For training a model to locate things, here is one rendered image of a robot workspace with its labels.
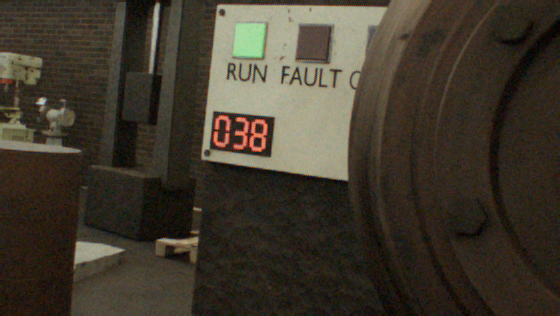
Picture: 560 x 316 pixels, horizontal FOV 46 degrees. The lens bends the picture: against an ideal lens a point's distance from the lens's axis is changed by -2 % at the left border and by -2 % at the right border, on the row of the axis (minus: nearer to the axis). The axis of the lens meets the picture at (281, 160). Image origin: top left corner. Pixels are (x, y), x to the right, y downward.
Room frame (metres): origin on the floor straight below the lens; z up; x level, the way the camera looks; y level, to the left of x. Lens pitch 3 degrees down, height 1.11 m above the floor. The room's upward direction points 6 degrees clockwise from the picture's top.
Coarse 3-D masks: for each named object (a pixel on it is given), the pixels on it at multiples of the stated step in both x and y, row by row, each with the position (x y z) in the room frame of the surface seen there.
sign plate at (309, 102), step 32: (224, 32) 0.77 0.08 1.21; (288, 32) 0.73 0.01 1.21; (352, 32) 0.70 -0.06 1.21; (224, 64) 0.77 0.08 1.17; (256, 64) 0.75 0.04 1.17; (288, 64) 0.73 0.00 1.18; (320, 64) 0.71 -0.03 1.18; (352, 64) 0.70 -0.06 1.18; (224, 96) 0.77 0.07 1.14; (256, 96) 0.75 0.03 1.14; (288, 96) 0.73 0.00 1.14; (320, 96) 0.71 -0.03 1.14; (352, 96) 0.70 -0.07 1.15; (224, 128) 0.76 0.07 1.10; (256, 128) 0.74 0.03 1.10; (288, 128) 0.73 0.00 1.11; (320, 128) 0.71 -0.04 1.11; (224, 160) 0.77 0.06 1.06; (256, 160) 0.75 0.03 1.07; (288, 160) 0.73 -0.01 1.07; (320, 160) 0.71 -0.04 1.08
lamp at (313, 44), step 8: (304, 32) 0.72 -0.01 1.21; (312, 32) 0.72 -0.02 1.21; (320, 32) 0.71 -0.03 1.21; (328, 32) 0.71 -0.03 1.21; (304, 40) 0.72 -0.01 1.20; (312, 40) 0.72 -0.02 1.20; (320, 40) 0.71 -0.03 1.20; (328, 40) 0.71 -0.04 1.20; (304, 48) 0.72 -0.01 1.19; (312, 48) 0.71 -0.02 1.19; (320, 48) 0.71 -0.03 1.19; (328, 48) 0.71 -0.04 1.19; (304, 56) 0.72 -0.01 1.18; (312, 56) 0.71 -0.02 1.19; (320, 56) 0.71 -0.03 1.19
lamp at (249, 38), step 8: (240, 24) 0.76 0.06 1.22; (248, 24) 0.75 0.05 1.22; (256, 24) 0.75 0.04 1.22; (264, 24) 0.75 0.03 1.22; (240, 32) 0.76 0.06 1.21; (248, 32) 0.75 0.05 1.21; (256, 32) 0.75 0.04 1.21; (240, 40) 0.76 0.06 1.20; (248, 40) 0.75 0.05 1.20; (256, 40) 0.75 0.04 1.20; (240, 48) 0.76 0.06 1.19; (248, 48) 0.75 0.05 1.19; (256, 48) 0.75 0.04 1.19; (256, 56) 0.75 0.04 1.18
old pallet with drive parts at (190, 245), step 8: (192, 232) 5.60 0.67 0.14; (160, 240) 5.17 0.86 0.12; (168, 240) 5.20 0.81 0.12; (176, 240) 5.23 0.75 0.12; (184, 240) 5.15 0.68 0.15; (192, 240) 5.20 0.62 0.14; (160, 248) 5.15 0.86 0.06; (168, 248) 5.17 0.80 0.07; (184, 248) 5.05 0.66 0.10; (192, 248) 5.03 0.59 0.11; (168, 256) 5.18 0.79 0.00; (192, 256) 5.02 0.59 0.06
